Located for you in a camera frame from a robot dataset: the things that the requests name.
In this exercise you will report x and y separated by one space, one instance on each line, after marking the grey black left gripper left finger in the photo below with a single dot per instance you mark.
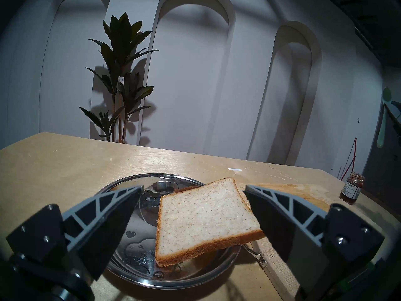
94 228

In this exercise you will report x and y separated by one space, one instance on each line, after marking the grey black left gripper right finger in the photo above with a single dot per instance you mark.
297 228

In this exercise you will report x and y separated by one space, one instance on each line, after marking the finger of the grey black right gripper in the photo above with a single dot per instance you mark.
394 110

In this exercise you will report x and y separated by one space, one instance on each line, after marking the mint green plastic knife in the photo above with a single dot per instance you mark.
380 137

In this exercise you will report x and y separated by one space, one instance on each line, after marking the round steel plate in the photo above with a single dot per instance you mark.
138 240

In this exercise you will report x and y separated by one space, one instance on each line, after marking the slice of white bread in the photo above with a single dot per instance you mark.
203 219

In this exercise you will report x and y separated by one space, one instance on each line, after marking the glass jam jar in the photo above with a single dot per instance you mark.
352 189

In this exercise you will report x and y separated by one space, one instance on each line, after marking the dark door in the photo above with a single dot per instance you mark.
385 178

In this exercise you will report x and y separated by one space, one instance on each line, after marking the tall dark green plant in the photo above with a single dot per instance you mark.
122 37

